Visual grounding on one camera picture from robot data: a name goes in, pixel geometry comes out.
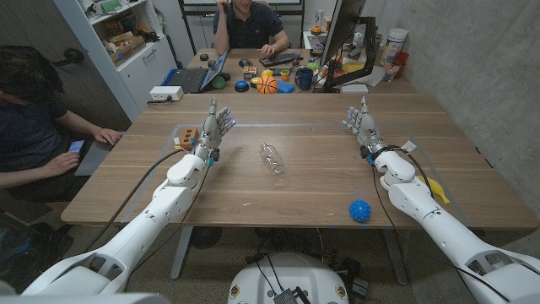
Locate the white power strip box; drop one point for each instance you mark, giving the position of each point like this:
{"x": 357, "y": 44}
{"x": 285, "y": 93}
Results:
{"x": 165, "y": 93}

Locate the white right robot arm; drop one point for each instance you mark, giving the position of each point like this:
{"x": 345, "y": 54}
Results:
{"x": 422, "y": 202}

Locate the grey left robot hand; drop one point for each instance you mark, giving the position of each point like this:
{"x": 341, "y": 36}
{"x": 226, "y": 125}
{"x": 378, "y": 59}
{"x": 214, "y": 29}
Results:
{"x": 209, "y": 128}

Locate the dark blue mug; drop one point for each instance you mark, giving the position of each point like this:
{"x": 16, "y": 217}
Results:
{"x": 304, "y": 79}

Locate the blue spiky stress ball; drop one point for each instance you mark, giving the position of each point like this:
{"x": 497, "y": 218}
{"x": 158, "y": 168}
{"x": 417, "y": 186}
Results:
{"x": 360, "y": 211}

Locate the black backpack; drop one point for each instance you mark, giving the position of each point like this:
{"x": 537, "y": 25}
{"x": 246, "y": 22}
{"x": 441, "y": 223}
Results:
{"x": 29, "y": 257}

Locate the grey laptop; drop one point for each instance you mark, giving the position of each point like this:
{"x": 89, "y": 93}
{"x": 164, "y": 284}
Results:
{"x": 93, "y": 160}

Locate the green ball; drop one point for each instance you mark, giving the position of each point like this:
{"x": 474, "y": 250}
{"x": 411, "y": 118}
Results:
{"x": 218, "y": 83}

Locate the white plastic canister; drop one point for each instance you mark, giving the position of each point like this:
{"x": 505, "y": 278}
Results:
{"x": 394, "y": 44}

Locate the black monitor stand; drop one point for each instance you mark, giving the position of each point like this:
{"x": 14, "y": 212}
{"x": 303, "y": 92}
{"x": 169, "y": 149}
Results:
{"x": 370, "y": 46}

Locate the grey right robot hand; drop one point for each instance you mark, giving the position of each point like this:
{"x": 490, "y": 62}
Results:
{"x": 366, "y": 126}

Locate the orange toy basketball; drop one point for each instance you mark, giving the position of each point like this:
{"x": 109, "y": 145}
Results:
{"x": 267, "y": 85}

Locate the yellow toy banana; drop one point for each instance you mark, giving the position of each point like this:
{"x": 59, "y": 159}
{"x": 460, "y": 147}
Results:
{"x": 439, "y": 193}

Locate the orange green small cup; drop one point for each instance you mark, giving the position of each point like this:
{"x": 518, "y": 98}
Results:
{"x": 285, "y": 75}

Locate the red plastic cup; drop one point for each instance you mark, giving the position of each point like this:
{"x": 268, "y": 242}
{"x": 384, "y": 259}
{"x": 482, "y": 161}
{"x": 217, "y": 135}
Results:
{"x": 401, "y": 61}

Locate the black blue round disc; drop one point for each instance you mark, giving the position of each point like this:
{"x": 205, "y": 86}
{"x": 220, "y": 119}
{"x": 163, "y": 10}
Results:
{"x": 241, "y": 86}

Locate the black computer monitor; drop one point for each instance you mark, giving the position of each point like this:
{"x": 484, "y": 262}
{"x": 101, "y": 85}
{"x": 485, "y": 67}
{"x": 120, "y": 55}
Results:
{"x": 342, "y": 25}

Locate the white shelf cabinet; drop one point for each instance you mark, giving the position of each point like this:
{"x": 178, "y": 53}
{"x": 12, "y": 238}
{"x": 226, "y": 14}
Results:
{"x": 139, "y": 72}

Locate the grey metal table leg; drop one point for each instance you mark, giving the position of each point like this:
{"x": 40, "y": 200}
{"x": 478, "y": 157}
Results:
{"x": 180, "y": 253}
{"x": 395, "y": 257}

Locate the wooden brick with holes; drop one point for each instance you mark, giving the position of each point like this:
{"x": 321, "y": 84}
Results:
{"x": 188, "y": 138}

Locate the black computer mouse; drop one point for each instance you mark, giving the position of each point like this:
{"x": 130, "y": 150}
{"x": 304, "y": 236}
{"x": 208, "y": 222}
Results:
{"x": 245, "y": 63}

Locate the blue flat box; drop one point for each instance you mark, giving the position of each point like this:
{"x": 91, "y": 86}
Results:
{"x": 285, "y": 87}

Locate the white flat box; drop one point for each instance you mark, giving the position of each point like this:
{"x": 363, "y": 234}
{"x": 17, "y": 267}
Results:
{"x": 354, "y": 88}

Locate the smartphone with lit screen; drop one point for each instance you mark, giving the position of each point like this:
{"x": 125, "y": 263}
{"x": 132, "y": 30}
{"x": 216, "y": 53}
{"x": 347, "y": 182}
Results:
{"x": 76, "y": 146}

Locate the colourful small box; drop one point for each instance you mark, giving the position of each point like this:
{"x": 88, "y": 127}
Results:
{"x": 250, "y": 72}

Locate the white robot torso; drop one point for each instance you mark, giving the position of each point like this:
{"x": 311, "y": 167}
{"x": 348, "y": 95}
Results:
{"x": 291, "y": 278}

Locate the cardboard box with items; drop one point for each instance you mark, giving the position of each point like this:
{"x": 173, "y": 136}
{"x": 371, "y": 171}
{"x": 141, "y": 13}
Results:
{"x": 126, "y": 50}

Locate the person in dark t-shirt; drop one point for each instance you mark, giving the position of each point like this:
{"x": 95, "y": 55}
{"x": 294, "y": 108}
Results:
{"x": 25, "y": 126}

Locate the black computer keyboard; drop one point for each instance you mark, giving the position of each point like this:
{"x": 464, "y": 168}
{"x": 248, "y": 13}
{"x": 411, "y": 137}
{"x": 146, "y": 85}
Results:
{"x": 280, "y": 59}

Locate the small black puck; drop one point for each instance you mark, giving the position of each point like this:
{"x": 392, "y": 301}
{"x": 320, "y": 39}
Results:
{"x": 204, "y": 57}

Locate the clear plastic bottle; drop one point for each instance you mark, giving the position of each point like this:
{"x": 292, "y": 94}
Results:
{"x": 272, "y": 159}

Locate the person in dark polo shirt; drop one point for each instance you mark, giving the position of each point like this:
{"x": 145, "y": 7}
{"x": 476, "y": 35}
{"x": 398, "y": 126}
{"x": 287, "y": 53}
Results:
{"x": 251, "y": 27}

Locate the open black laptop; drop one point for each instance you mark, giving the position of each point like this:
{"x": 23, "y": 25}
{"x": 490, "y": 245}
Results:
{"x": 190, "y": 79}

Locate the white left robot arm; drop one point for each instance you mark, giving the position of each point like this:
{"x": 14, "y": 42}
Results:
{"x": 169, "y": 202}

